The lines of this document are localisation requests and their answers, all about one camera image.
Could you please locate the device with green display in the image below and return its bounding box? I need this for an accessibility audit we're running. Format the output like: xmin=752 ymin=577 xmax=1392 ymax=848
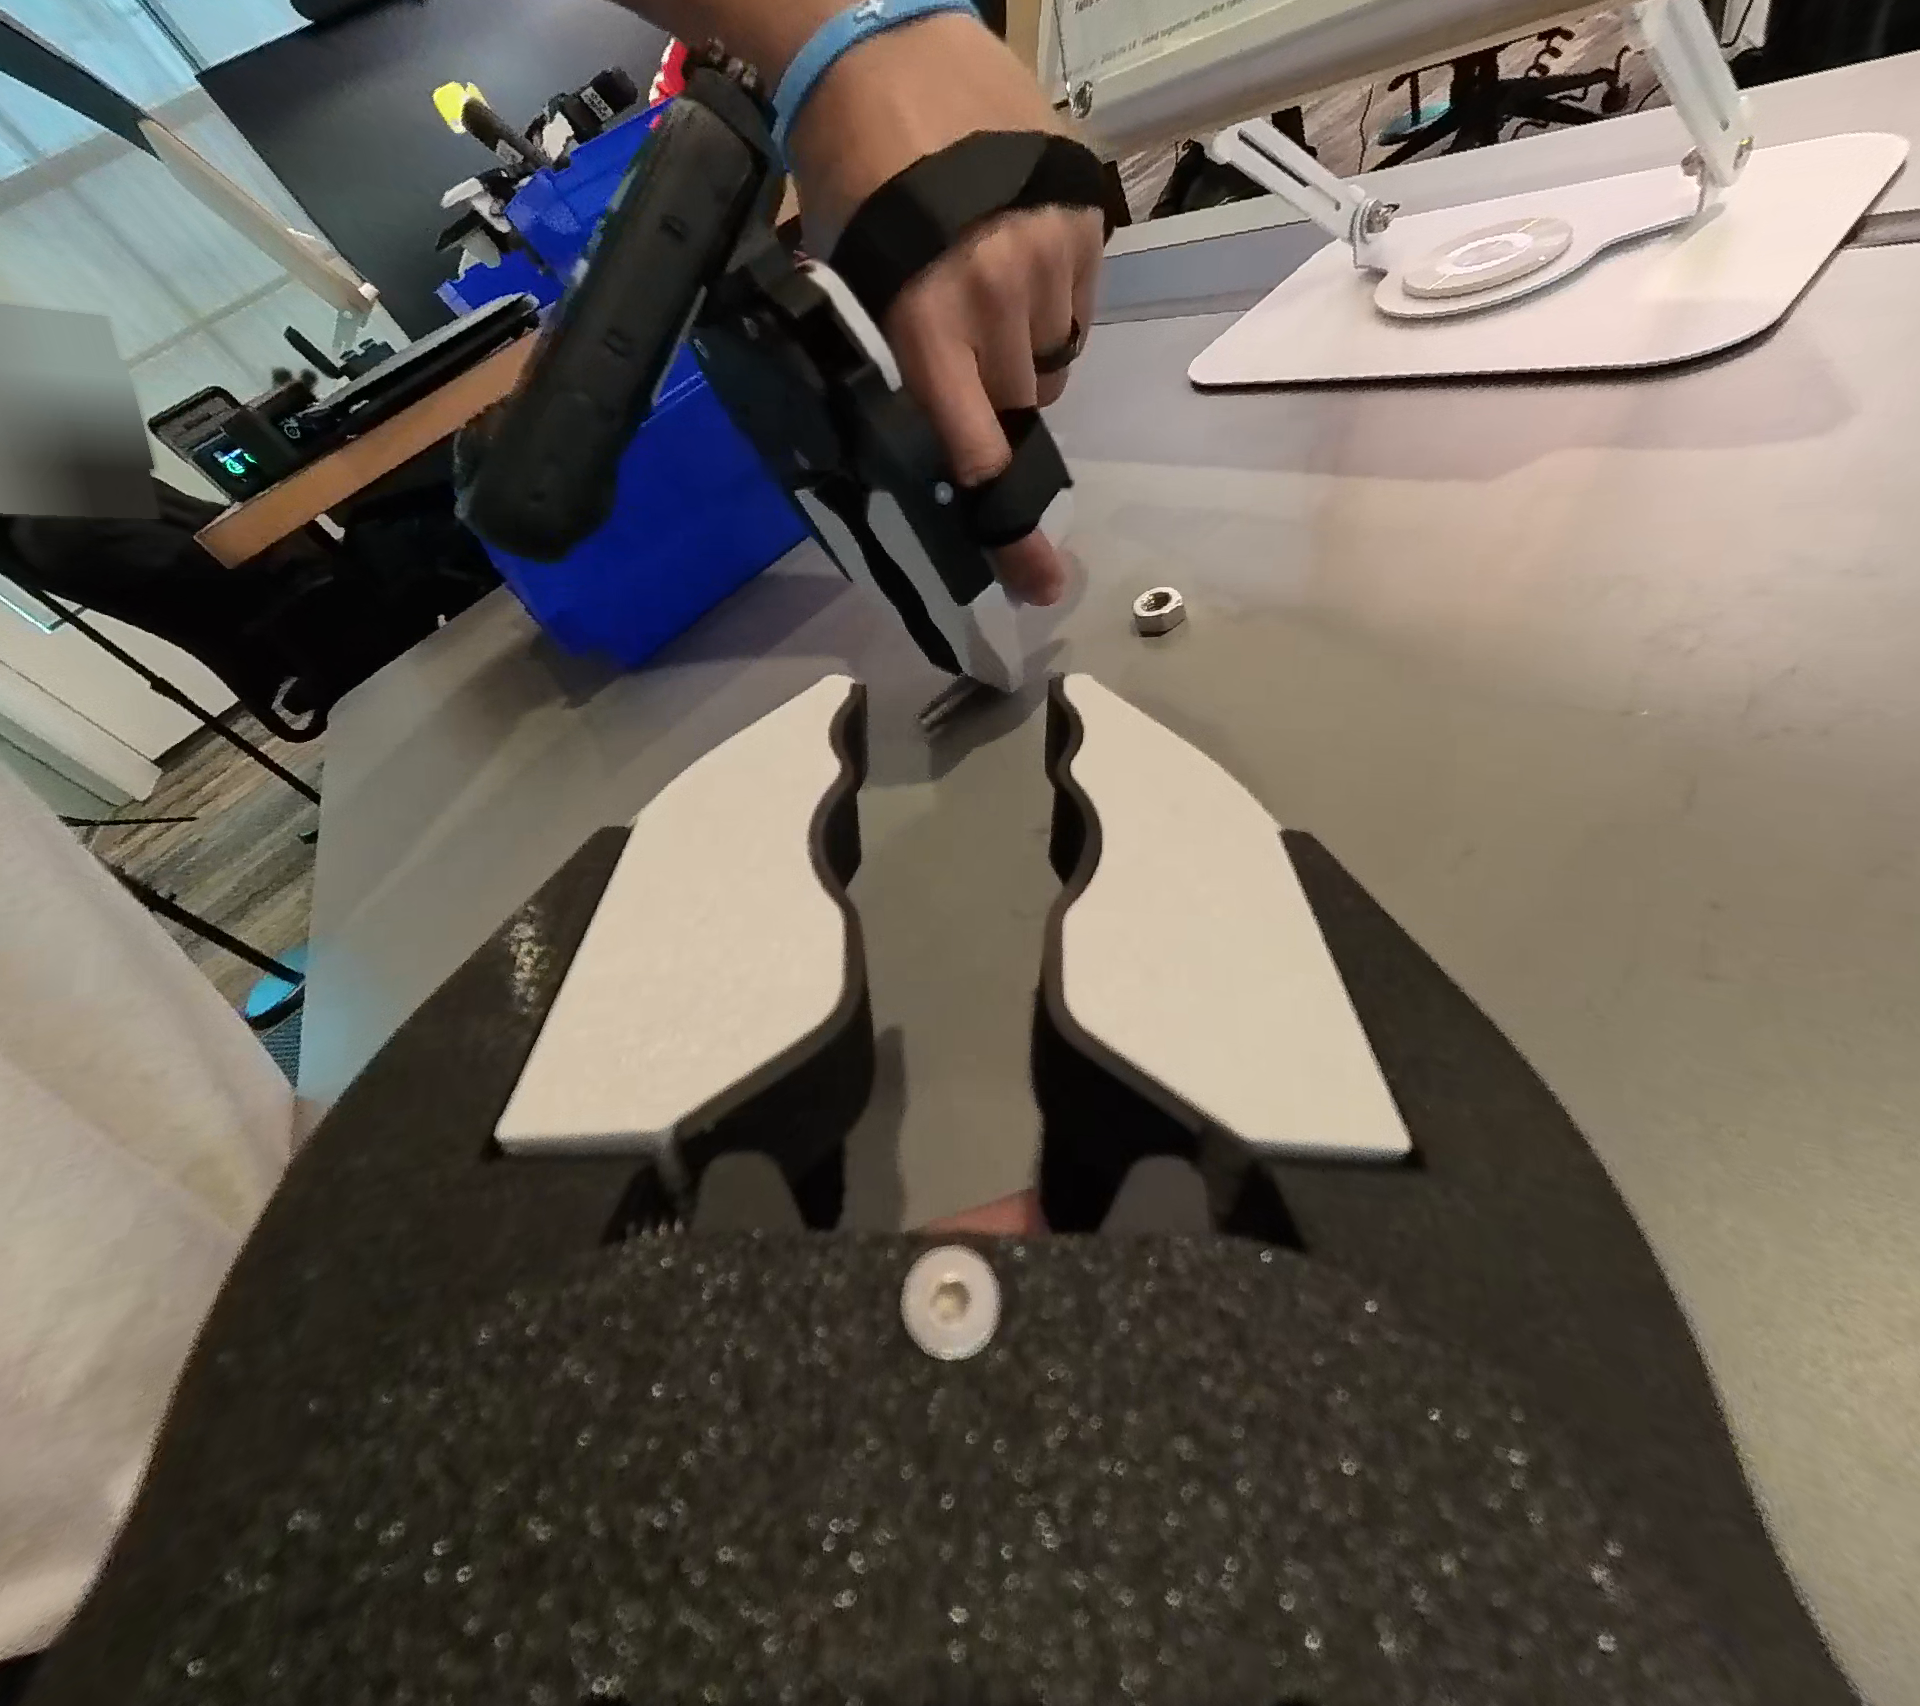
xmin=148 ymin=389 xmax=295 ymax=494

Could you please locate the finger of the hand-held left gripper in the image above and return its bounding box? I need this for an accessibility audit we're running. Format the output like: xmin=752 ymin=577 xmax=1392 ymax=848
xmin=865 ymin=486 xmax=1040 ymax=693
xmin=793 ymin=486 xmax=965 ymax=680

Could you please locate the blue wristband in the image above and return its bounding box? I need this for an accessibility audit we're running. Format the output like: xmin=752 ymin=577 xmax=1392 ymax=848
xmin=771 ymin=0 xmax=987 ymax=164

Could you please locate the yellow tipped tool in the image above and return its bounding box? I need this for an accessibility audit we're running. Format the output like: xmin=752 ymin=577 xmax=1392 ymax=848
xmin=434 ymin=82 xmax=549 ymax=171

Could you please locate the person's left hand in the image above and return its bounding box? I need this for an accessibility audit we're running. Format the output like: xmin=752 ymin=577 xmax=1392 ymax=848
xmin=782 ymin=13 xmax=1115 ymax=609

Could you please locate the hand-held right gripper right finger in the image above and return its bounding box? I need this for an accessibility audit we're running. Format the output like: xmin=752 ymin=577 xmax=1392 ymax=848
xmin=1033 ymin=672 xmax=1415 ymax=1235

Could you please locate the wooden desk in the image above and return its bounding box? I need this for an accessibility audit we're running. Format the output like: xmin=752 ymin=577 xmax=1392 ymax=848
xmin=194 ymin=348 xmax=527 ymax=572

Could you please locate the person in white shirt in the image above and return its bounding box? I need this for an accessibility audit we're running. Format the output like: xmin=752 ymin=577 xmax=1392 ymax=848
xmin=0 ymin=764 xmax=304 ymax=1706

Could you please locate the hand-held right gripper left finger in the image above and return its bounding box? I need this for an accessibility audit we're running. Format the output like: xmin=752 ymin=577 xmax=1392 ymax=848
xmin=495 ymin=672 xmax=876 ymax=1235

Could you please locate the wooden document stand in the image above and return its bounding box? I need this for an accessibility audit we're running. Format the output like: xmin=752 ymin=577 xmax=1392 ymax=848
xmin=1005 ymin=0 xmax=1920 ymax=390

